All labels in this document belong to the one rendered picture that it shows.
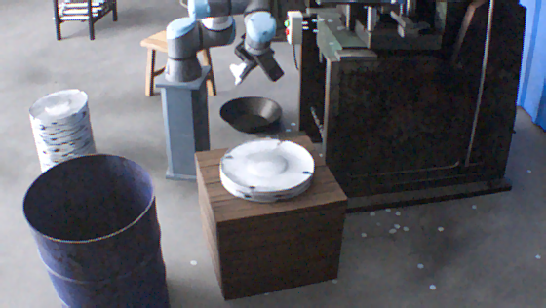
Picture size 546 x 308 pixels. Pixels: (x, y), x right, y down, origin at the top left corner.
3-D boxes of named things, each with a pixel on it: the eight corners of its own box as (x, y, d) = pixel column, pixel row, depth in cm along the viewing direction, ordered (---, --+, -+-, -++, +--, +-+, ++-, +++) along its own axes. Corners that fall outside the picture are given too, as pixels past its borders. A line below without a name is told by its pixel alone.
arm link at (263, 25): (273, 6, 148) (280, 33, 146) (269, 21, 159) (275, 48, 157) (245, 10, 147) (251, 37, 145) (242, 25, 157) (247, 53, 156)
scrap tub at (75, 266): (57, 350, 156) (10, 244, 130) (66, 265, 191) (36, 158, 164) (178, 350, 161) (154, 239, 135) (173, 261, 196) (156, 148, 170)
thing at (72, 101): (52, 128, 212) (51, 126, 212) (19, 111, 225) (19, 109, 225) (99, 98, 232) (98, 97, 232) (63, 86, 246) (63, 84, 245)
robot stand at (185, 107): (164, 178, 239) (154, 84, 214) (175, 155, 254) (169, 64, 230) (206, 183, 237) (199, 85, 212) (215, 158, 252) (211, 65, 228)
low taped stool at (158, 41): (218, 95, 304) (216, 38, 285) (186, 112, 288) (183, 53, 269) (175, 79, 321) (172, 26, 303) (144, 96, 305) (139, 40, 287)
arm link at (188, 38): (165, 49, 219) (164, 19, 211) (198, 44, 222) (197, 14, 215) (169, 59, 209) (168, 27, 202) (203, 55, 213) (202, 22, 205)
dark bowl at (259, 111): (221, 141, 264) (221, 129, 260) (217, 110, 289) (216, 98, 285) (287, 136, 268) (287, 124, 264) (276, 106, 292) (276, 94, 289)
